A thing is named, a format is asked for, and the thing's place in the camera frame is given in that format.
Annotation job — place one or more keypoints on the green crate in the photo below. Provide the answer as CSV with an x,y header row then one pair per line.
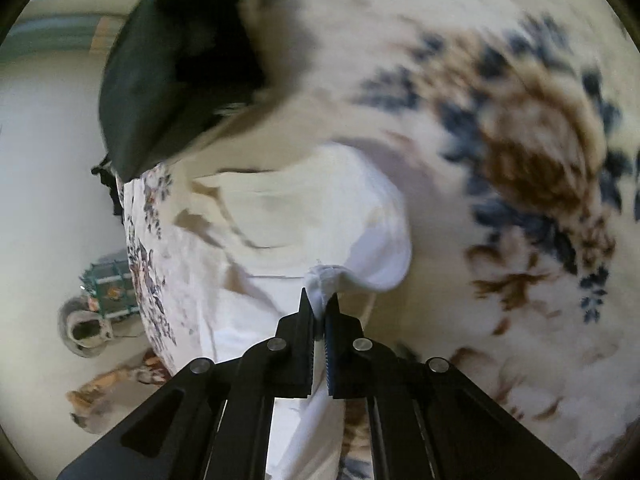
x,y
111,285

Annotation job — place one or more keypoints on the grey slipper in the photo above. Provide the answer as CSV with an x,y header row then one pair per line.
x,y
82,327

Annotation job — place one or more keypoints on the brown patterned cloth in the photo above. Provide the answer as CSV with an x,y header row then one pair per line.
x,y
115,385

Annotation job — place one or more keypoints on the floral printed blanket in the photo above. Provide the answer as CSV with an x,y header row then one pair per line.
x,y
500,160

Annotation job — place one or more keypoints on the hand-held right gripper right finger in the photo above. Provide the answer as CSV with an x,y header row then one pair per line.
x,y
332,340

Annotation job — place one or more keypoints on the white small garment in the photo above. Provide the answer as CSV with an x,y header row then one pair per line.
x,y
300,220

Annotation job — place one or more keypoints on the black cloth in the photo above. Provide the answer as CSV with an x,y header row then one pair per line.
x,y
170,70

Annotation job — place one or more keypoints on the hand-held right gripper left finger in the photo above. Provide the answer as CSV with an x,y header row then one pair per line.
x,y
303,331

